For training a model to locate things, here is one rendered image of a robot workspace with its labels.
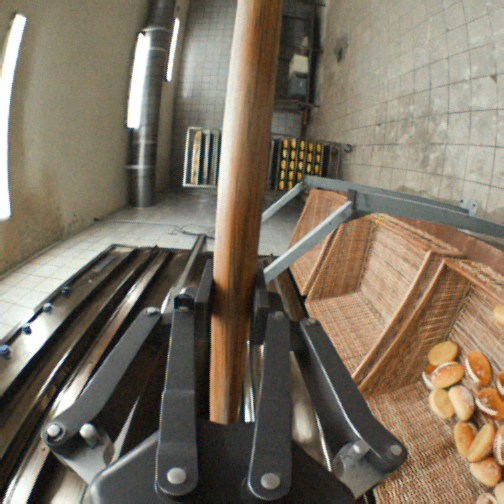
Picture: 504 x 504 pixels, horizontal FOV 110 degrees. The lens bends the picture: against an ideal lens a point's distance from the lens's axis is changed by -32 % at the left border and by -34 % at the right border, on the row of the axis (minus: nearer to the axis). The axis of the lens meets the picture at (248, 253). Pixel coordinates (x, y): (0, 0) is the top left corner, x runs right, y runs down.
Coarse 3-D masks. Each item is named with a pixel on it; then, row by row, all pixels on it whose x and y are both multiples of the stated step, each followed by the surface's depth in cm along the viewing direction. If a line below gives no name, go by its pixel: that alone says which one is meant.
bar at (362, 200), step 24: (288, 192) 101; (360, 192) 52; (384, 192) 99; (264, 216) 103; (336, 216) 54; (360, 216) 55; (408, 216) 54; (432, 216) 54; (456, 216) 54; (312, 240) 56; (288, 264) 58
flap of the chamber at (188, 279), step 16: (192, 256) 129; (192, 272) 120; (176, 288) 97; (160, 368) 65; (160, 384) 63; (144, 400) 51; (160, 400) 61; (144, 416) 49; (128, 432) 40; (144, 432) 47; (128, 448) 38
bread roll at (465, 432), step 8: (456, 424) 40; (464, 424) 38; (472, 424) 37; (456, 432) 38; (464, 432) 36; (472, 432) 35; (456, 440) 37; (464, 440) 35; (472, 440) 34; (464, 448) 34
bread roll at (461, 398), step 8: (448, 392) 47; (456, 392) 44; (464, 392) 42; (456, 400) 42; (464, 400) 40; (472, 400) 40; (456, 408) 41; (464, 408) 39; (472, 408) 38; (464, 416) 38
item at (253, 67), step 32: (256, 0) 11; (256, 32) 12; (256, 64) 13; (256, 96) 13; (224, 128) 15; (256, 128) 14; (224, 160) 15; (256, 160) 15; (224, 192) 16; (256, 192) 16; (224, 224) 16; (256, 224) 16; (224, 256) 17; (256, 256) 18; (224, 288) 17; (224, 320) 18; (224, 352) 19; (224, 384) 21; (224, 416) 22
